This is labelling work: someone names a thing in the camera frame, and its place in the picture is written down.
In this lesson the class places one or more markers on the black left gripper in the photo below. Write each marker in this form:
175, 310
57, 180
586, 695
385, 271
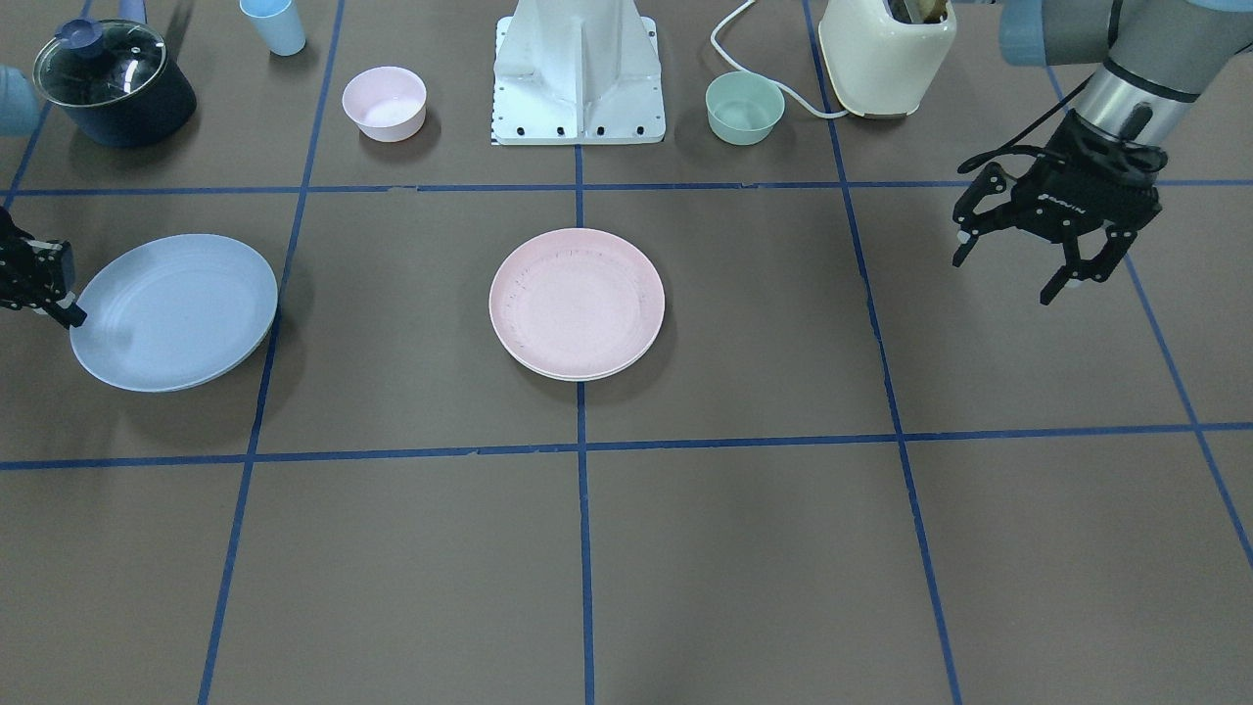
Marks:
1082, 203

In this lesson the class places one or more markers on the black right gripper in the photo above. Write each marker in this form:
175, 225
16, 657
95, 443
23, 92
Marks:
29, 275

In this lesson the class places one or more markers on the blue plate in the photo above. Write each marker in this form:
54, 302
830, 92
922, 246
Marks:
175, 313

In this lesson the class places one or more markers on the pink plate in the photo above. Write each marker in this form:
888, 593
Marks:
577, 304

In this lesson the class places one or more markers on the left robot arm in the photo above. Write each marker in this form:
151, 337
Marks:
1152, 61

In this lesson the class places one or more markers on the cream toaster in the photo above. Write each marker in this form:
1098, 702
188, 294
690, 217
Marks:
880, 68

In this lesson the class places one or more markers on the dark blue pot with lid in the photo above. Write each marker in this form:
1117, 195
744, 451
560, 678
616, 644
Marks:
117, 79

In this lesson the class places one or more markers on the bread slice in toaster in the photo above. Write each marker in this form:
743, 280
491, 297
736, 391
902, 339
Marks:
918, 12

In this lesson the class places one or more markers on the green bowl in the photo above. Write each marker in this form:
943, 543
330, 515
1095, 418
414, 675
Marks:
742, 108

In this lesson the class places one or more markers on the blue cup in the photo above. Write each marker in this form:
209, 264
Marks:
278, 24

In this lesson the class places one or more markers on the pink bowl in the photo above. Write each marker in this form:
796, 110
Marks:
388, 104

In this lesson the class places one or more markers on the white camera pedestal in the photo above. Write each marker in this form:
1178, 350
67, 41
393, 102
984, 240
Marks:
577, 73

